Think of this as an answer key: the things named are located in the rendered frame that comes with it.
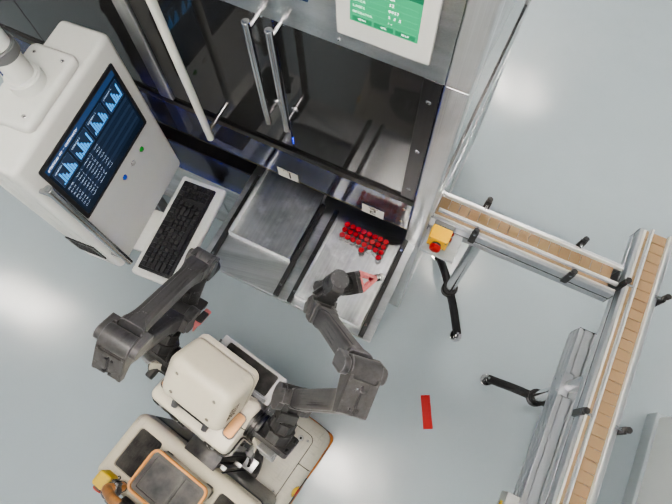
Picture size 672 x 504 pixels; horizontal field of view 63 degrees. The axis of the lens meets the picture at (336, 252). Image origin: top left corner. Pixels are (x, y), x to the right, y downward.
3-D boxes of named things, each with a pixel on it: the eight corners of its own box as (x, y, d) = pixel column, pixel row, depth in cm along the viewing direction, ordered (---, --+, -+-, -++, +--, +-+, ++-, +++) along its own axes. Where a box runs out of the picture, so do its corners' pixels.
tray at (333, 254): (337, 220, 209) (337, 216, 206) (399, 248, 205) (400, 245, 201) (294, 297, 199) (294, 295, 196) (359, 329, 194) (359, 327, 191)
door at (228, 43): (175, 97, 191) (105, -49, 136) (294, 147, 183) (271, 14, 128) (175, 98, 190) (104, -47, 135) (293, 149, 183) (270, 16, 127)
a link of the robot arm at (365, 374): (336, 414, 113) (377, 426, 116) (350, 350, 118) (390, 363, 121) (268, 409, 152) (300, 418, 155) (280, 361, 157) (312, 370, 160)
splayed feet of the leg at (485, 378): (483, 370, 275) (489, 365, 262) (580, 415, 267) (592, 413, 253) (477, 384, 273) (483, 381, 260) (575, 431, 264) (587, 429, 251)
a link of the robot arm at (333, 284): (302, 314, 156) (328, 323, 158) (319, 303, 146) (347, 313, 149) (310, 276, 161) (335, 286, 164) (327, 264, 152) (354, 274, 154)
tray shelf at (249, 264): (262, 160, 221) (261, 158, 219) (422, 230, 209) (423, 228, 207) (200, 262, 207) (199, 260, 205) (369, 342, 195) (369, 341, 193)
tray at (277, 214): (272, 163, 219) (271, 158, 215) (330, 188, 214) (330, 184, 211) (229, 234, 208) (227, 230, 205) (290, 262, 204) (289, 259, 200)
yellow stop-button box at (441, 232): (433, 226, 199) (436, 218, 192) (452, 234, 198) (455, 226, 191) (425, 244, 197) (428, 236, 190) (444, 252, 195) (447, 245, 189)
